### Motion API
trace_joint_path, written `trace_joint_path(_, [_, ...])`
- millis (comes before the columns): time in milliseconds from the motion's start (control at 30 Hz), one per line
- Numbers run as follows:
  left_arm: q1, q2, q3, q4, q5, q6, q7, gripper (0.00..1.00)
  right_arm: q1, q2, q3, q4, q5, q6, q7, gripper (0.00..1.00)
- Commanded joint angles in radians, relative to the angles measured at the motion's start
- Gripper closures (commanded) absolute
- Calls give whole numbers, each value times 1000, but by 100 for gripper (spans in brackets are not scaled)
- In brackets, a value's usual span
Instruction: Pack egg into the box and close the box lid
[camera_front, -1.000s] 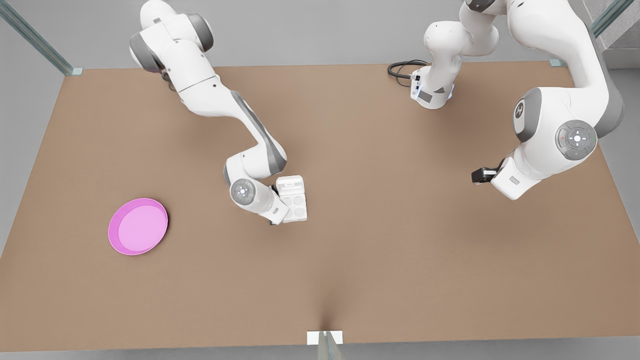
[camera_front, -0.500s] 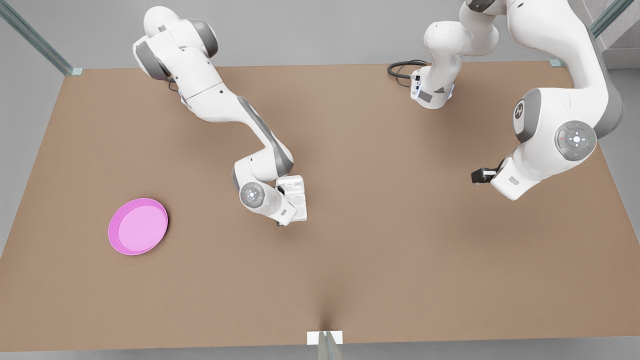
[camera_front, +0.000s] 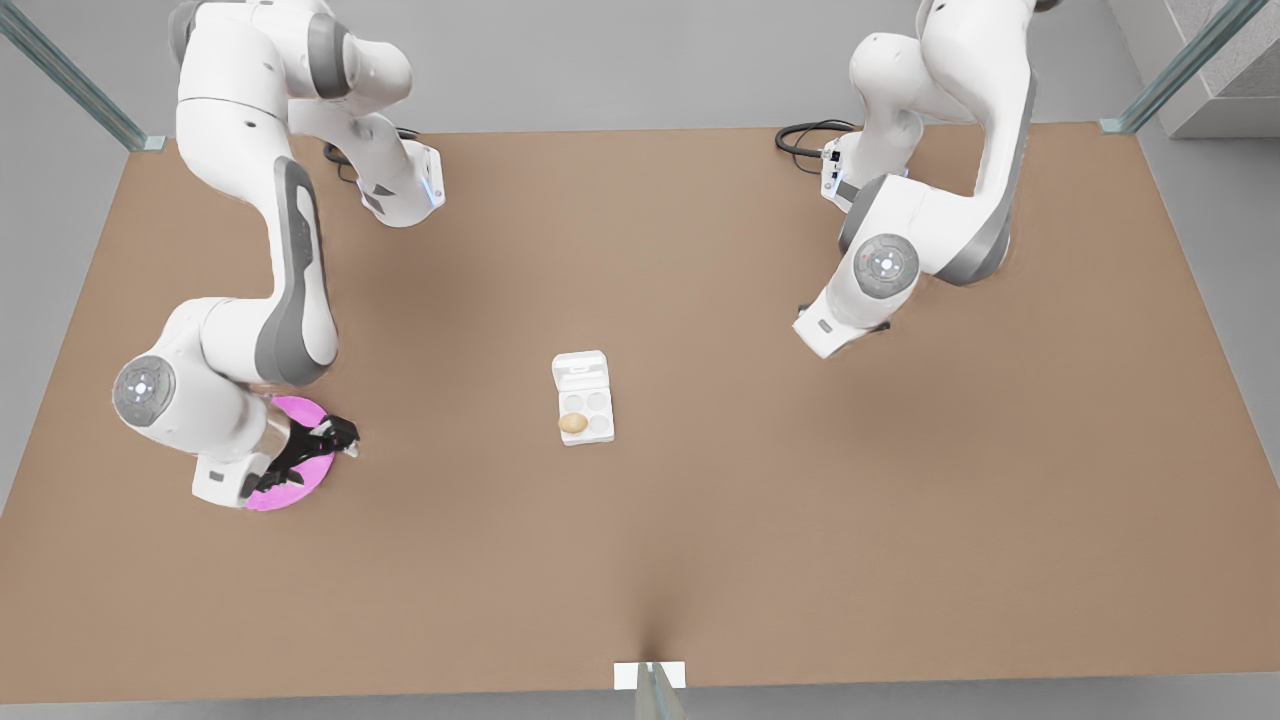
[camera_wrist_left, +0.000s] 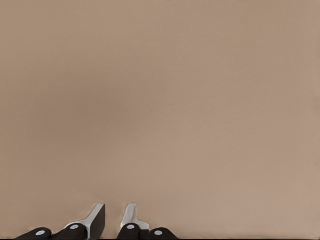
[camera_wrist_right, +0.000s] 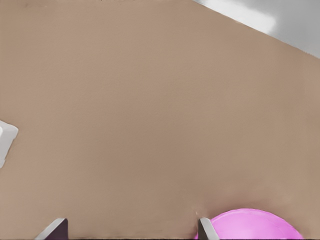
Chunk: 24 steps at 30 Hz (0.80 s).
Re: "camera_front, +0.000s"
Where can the pink round plate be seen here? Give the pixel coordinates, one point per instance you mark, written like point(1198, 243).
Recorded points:
point(300, 492)

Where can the silver frame post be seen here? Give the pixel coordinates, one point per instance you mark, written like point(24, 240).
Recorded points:
point(70, 75)
point(650, 690)
point(1180, 65)

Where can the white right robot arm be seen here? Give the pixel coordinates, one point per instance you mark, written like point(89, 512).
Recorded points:
point(300, 250)

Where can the brown egg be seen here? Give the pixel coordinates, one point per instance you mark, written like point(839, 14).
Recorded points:
point(572, 423)

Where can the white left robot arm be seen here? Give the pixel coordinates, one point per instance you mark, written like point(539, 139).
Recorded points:
point(950, 200)

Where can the grey background block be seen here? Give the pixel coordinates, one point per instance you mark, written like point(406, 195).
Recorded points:
point(1230, 90)

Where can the white egg box tray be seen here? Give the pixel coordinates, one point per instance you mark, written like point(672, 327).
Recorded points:
point(598, 415)

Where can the white egg box lid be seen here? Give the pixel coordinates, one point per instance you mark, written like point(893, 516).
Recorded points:
point(580, 368)

